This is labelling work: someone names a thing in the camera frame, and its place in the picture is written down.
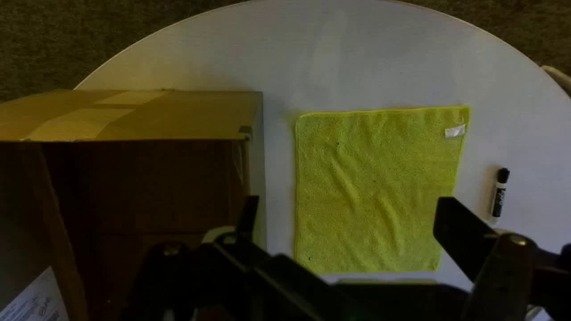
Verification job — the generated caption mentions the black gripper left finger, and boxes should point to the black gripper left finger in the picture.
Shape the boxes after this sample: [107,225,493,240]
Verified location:
[236,197,259,243]

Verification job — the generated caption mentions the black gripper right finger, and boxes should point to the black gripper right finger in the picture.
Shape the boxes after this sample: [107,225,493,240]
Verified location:
[434,197,498,281]

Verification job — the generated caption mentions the black Expo dry-erase marker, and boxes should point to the black Expo dry-erase marker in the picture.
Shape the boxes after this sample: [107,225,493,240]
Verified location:
[489,168,511,220]

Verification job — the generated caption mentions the yellow-green microfiber towel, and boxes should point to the yellow-green microfiber towel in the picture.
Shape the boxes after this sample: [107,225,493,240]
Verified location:
[293,106,471,275]

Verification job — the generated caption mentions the brown cardboard box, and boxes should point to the brown cardboard box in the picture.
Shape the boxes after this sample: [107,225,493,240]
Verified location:
[0,90,262,321]

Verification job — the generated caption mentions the white paper in box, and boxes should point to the white paper in box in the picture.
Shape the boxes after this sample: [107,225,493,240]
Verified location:
[0,268,70,321]

